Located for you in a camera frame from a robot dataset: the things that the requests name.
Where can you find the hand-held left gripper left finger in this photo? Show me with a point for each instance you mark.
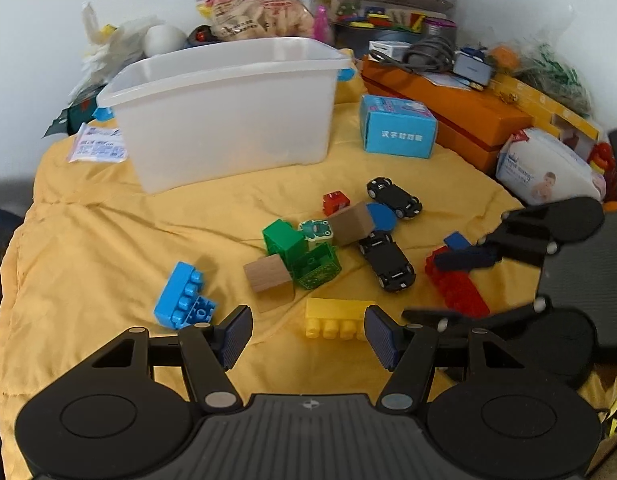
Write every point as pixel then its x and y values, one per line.
pixel 236 337

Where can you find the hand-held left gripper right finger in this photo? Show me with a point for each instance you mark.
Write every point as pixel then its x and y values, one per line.
pixel 382 337

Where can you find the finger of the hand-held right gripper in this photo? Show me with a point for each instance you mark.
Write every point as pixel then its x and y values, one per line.
pixel 508 315
pixel 463 260

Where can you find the blue rectangular block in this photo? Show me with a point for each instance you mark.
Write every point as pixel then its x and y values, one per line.
pixel 457 241

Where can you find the long red building brick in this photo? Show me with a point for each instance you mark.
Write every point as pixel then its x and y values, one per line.
pixel 458 290

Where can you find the yellow building brick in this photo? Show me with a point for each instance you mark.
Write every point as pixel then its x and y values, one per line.
pixel 338 317

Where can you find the wooden cube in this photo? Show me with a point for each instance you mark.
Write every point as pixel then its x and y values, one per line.
pixel 351 224
pixel 268 274

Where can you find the black toy car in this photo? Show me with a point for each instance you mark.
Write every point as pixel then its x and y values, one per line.
pixel 394 197
pixel 388 262

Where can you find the green building brick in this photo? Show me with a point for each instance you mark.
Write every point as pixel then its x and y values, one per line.
pixel 316 267
pixel 283 242

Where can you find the white plastic storage bin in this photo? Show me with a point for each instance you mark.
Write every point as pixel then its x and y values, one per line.
pixel 223 110

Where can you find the large blue building brick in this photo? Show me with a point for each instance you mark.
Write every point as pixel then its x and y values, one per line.
pixel 183 295

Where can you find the blue round disc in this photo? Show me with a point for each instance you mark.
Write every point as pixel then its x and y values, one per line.
pixel 384 217

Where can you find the yellow printed wrapper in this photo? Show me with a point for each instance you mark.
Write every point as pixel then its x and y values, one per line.
pixel 613 405

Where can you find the baby wipes pack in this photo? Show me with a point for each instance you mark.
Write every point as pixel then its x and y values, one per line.
pixel 548 165

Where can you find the green frog toy block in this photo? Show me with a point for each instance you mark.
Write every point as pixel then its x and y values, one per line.
pixel 316 230

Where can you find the red plastic toy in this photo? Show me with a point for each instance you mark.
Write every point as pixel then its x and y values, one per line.
pixel 602 157

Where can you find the small red block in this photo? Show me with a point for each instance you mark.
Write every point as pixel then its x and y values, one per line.
pixel 336 202

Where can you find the blue card box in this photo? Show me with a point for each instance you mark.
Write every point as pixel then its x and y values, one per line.
pixel 396 130

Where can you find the orange box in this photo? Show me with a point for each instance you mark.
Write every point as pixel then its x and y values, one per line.
pixel 453 110

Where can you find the yellow cardboard box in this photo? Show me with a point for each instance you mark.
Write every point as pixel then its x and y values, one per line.
pixel 538 105

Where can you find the yellow blanket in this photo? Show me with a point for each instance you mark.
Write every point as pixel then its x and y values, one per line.
pixel 88 220

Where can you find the blue grey device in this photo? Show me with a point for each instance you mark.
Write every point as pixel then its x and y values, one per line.
pixel 472 67

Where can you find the bag of green toys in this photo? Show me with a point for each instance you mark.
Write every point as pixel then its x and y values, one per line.
pixel 553 75

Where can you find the orange ball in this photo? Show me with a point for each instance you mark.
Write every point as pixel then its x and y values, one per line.
pixel 503 57

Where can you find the small white box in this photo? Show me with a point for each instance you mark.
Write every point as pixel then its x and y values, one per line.
pixel 388 51

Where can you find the metal tin can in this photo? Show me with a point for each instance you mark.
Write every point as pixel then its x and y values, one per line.
pixel 441 29

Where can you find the small paper packet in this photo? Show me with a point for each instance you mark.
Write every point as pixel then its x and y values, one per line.
pixel 98 145

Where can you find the dark green packet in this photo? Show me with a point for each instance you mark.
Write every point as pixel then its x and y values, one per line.
pixel 71 120

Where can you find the pink bottle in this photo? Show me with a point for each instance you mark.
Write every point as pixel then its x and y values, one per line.
pixel 322 25

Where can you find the white round ball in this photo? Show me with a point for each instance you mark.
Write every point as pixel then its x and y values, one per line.
pixel 164 40

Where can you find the white plastic bag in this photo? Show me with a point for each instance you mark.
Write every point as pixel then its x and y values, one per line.
pixel 113 45

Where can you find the clear snack bag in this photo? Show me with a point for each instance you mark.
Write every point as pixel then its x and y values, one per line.
pixel 258 12

